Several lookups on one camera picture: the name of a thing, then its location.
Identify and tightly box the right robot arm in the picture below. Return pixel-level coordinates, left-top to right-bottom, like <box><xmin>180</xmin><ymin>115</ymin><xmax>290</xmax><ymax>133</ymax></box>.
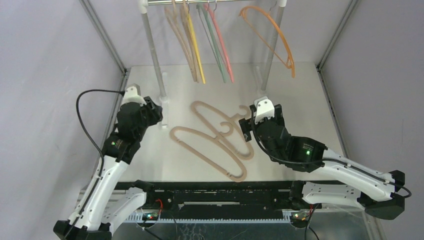
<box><xmin>239</xmin><ymin>99</ymin><xmax>412</xmax><ymax>220</ymax></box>

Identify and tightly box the green wire hanger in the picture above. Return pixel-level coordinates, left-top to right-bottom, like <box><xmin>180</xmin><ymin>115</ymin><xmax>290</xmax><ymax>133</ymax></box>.
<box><xmin>196</xmin><ymin>3</ymin><xmax>229</xmax><ymax>83</ymax></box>

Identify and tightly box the right black camera cable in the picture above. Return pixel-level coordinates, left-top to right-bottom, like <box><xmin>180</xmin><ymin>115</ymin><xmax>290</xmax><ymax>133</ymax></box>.
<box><xmin>250</xmin><ymin>109</ymin><xmax>413</xmax><ymax>200</ymax></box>

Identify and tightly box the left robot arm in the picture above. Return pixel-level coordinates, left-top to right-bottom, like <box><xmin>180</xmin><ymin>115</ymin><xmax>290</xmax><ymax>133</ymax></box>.
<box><xmin>53</xmin><ymin>96</ymin><xmax>163</xmax><ymax>240</ymax></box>

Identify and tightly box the orange wire hanger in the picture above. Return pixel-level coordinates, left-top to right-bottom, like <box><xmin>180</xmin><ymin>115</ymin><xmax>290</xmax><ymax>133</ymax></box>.
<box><xmin>238</xmin><ymin>0</ymin><xmax>296</xmax><ymax>79</ymax></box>

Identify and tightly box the pink wire hanger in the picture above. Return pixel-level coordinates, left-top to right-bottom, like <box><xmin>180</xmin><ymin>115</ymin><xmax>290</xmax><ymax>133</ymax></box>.
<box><xmin>203</xmin><ymin>3</ymin><xmax>235</xmax><ymax>83</ymax></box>

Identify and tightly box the yellow wire hanger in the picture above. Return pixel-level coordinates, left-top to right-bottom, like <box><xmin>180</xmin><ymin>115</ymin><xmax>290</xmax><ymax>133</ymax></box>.
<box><xmin>182</xmin><ymin>0</ymin><xmax>206</xmax><ymax>85</ymax></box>

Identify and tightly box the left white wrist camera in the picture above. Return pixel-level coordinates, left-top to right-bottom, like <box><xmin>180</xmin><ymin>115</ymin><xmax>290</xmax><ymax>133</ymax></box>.
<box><xmin>121</xmin><ymin>83</ymin><xmax>146</xmax><ymax>106</ymax></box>

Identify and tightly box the white metal clothes rack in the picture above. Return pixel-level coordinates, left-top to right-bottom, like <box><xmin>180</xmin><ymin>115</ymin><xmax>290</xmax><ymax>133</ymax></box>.
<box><xmin>137</xmin><ymin>0</ymin><xmax>287</xmax><ymax>129</ymax></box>

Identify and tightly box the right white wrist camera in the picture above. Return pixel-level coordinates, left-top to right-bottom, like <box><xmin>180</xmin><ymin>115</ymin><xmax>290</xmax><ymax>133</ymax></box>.
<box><xmin>253</xmin><ymin>96</ymin><xmax>275</xmax><ymax>125</ymax></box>

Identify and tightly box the beige plastic hanger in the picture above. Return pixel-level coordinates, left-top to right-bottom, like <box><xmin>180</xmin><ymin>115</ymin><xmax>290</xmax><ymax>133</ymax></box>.
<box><xmin>190</xmin><ymin>100</ymin><xmax>254</xmax><ymax>161</ymax></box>
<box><xmin>169</xmin><ymin>126</ymin><xmax>248</xmax><ymax>183</ymax></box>
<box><xmin>164</xmin><ymin>0</ymin><xmax>194</xmax><ymax>81</ymax></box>
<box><xmin>179</xmin><ymin>0</ymin><xmax>202</xmax><ymax>83</ymax></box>

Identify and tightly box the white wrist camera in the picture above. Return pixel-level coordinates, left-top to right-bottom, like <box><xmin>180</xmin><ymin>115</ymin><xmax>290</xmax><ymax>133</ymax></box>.
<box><xmin>253</xmin><ymin>96</ymin><xmax>275</xmax><ymax>125</ymax></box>
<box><xmin>121</xmin><ymin>83</ymin><xmax>146</xmax><ymax>106</ymax></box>

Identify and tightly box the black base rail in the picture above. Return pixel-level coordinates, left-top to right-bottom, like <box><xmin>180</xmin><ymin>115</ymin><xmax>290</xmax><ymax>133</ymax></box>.
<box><xmin>125</xmin><ymin>180</ymin><xmax>323</xmax><ymax>220</ymax></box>

